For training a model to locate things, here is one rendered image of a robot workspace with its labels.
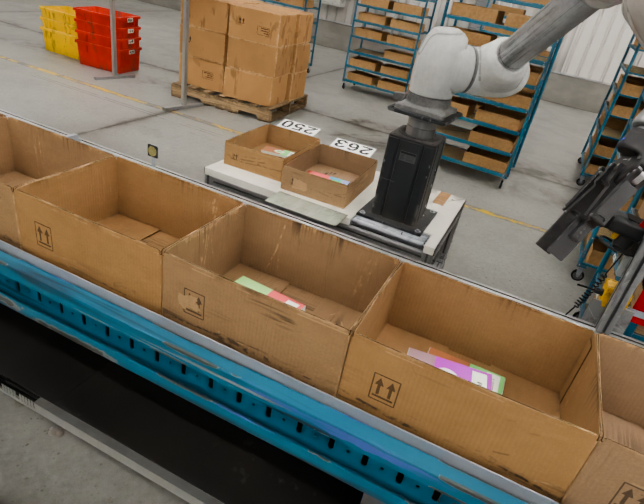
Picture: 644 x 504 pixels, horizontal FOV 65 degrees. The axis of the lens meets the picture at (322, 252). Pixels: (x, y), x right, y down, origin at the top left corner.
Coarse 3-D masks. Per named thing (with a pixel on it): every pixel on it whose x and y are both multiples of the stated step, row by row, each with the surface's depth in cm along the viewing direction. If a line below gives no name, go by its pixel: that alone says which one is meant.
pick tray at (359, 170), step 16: (320, 144) 230; (304, 160) 219; (320, 160) 235; (336, 160) 232; (352, 160) 229; (368, 160) 226; (288, 176) 201; (304, 176) 198; (336, 176) 224; (352, 176) 227; (368, 176) 216; (304, 192) 201; (320, 192) 198; (336, 192) 196; (352, 192) 201
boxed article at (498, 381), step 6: (432, 348) 107; (432, 354) 106; (438, 354) 106; (444, 354) 106; (450, 360) 105; (456, 360) 105; (462, 360) 105; (468, 366) 104; (474, 366) 104; (486, 372) 103; (492, 372) 104; (492, 378) 102; (498, 378) 102; (504, 378) 103; (492, 384) 101; (498, 384) 101; (492, 390) 99; (498, 390) 99
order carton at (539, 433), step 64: (384, 320) 111; (448, 320) 108; (512, 320) 102; (384, 384) 85; (448, 384) 80; (512, 384) 103; (576, 384) 95; (448, 448) 85; (512, 448) 79; (576, 448) 75
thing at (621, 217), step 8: (616, 216) 142; (624, 216) 142; (632, 216) 143; (608, 224) 144; (616, 224) 142; (624, 224) 142; (632, 224) 141; (616, 232) 144; (624, 232) 142; (632, 232) 141; (640, 232) 141; (616, 240) 146; (624, 240) 144; (632, 240) 143; (624, 248) 145
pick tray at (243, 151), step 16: (256, 128) 235; (272, 128) 244; (240, 144) 226; (256, 144) 240; (272, 144) 247; (288, 144) 245; (304, 144) 241; (224, 160) 217; (240, 160) 214; (256, 160) 211; (272, 160) 208; (288, 160) 210; (272, 176) 211
